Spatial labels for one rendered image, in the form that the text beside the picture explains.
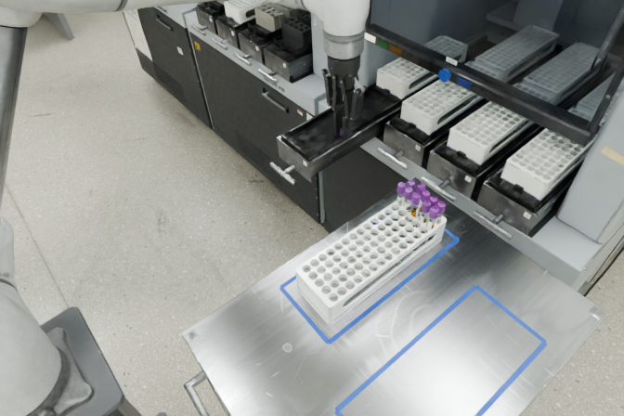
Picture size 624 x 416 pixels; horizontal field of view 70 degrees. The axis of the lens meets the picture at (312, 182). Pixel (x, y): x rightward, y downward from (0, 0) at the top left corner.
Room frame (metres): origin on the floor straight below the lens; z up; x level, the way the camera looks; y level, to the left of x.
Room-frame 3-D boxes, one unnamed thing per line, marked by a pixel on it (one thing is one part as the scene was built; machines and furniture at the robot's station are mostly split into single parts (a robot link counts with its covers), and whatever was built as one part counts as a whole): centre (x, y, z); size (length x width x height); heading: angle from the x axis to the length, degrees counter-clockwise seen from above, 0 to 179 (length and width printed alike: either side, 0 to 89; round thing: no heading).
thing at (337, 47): (0.90, -0.09, 1.07); 0.09 x 0.09 x 0.06
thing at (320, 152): (1.05, -0.21, 0.78); 0.73 x 0.14 x 0.09; 128
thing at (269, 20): (1.50, 0.12, 0.85); 0.12 x 0.02 x 0.06; 39
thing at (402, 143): (1.09, -0.50, 0.78); 0.73 x 0.14 x 0.09; 128
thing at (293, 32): (1.38, 0.03, 0.85); 0.12 x 0.02 x 0.06; 38
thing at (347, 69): (0.90, -0.09, 1.00); 0.08 x 0.07 x 0.09; 38
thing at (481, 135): (0.88, -0.48, 0.83); 0.30 x 0.10 x 0.06; 128
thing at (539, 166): (0.76, -0.58, 0.83); 0.30 x 0.10 x 0.06; 128
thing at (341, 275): (0.49, -0.11, 0.85); 0.30 x 0.10 x 0.06; 126
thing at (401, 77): (1.16, -0.35, 0.83); 0.30 x 0.10 x 0.06; 128
